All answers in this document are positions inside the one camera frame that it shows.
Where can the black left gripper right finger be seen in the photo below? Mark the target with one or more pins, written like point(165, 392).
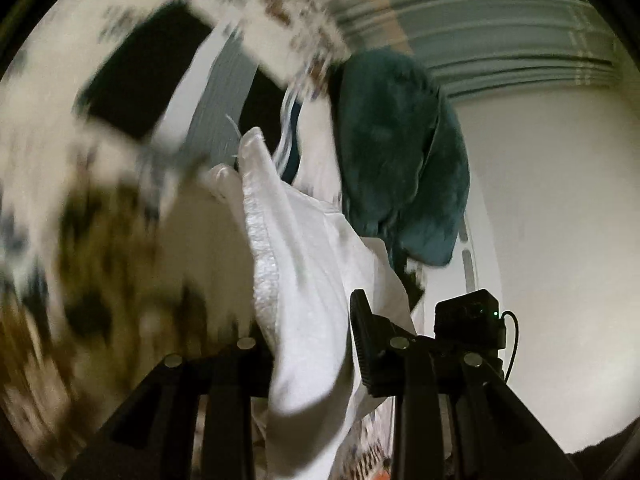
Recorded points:
point(455, 416)

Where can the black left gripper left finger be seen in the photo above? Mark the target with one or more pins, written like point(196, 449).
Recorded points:
point(184, 413)

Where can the white t-shirt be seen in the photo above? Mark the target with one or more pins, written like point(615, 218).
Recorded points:
point(307, 261)

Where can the white bed headboard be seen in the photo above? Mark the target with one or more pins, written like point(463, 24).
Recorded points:
point(473, 265)

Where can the floral bed blanket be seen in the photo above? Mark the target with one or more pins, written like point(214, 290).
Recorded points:
point(113, 258)

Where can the dark green fleece blanket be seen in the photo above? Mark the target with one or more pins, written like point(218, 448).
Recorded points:
point(405, 173)

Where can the striped folded garment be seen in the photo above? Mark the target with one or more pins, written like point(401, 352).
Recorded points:
point(189, 91)

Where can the right green curtain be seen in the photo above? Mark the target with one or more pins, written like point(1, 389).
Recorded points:
point(476, 46)

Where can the black camera box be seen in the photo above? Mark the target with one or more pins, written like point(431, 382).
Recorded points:
point(471, 324)

